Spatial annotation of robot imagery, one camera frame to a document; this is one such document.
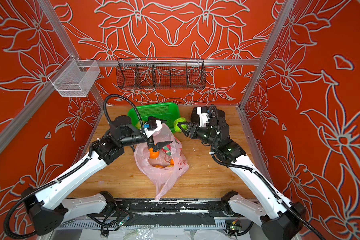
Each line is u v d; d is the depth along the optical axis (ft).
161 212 2.39
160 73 3.23
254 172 1.42
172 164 2.72
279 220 1.19
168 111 3.60
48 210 1.30
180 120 2.12
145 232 2.21
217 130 1.58
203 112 1.98
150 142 1.81
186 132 1.94
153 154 2.87
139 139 1.81
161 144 1.84
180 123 2.09
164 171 2.52
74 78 3.01
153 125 1.64
